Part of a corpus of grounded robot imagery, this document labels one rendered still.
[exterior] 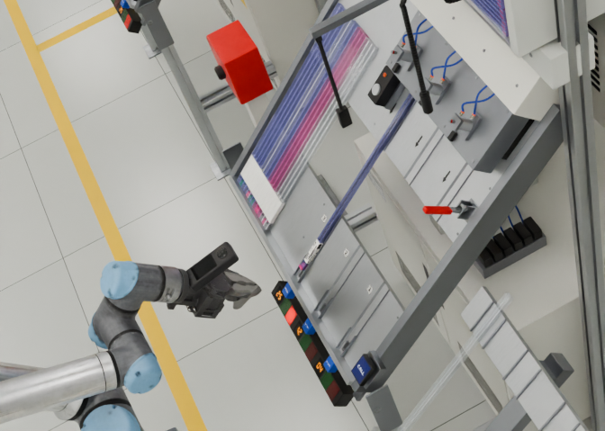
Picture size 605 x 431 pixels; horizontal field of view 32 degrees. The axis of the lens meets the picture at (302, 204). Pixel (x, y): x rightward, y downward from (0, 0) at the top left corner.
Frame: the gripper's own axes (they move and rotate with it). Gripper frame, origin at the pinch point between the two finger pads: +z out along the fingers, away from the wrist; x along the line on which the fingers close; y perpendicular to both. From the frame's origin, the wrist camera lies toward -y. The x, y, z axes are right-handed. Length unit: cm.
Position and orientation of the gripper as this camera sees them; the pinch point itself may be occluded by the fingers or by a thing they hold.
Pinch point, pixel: (257, 286)
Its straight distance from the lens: 229.6
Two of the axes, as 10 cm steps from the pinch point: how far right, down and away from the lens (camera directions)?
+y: -4.8, 7.6, 4.4
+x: 4.1, 6.4, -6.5
